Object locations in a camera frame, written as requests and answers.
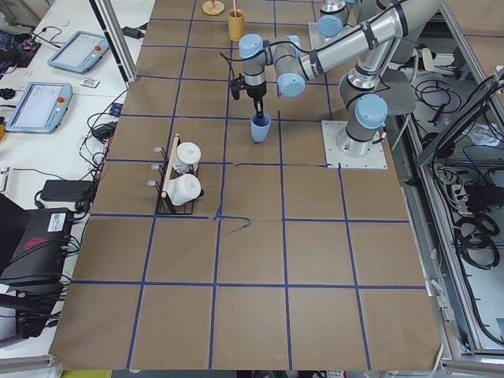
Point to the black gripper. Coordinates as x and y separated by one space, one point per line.
255 91

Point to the light blue plastic cup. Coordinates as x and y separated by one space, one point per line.
260 130

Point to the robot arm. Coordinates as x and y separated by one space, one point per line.
334 15
371 44

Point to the bamboo cylindrical holder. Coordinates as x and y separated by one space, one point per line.
236 26

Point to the white mug left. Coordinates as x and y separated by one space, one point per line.
187 158

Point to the white mug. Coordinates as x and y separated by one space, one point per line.
183 189
187 158

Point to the wooden rack rod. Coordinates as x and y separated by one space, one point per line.
169 166

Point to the round wooden stand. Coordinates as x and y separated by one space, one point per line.
213 7

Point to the white mug right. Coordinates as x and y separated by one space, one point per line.
183 189

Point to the teach pendant far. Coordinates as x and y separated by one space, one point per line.
80 53

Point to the teach pendant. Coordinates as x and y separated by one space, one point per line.
41 108
80 53

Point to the black power brick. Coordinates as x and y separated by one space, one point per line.
77 191

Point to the teach pendant near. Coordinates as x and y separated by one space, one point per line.
41 108

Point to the black computer box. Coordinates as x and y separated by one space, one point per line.
32 244

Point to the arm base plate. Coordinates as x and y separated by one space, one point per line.
316 38
342 152

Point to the black wire mug rack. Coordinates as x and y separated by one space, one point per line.
164 205

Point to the aluminium frame post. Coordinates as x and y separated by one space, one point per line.
108 22

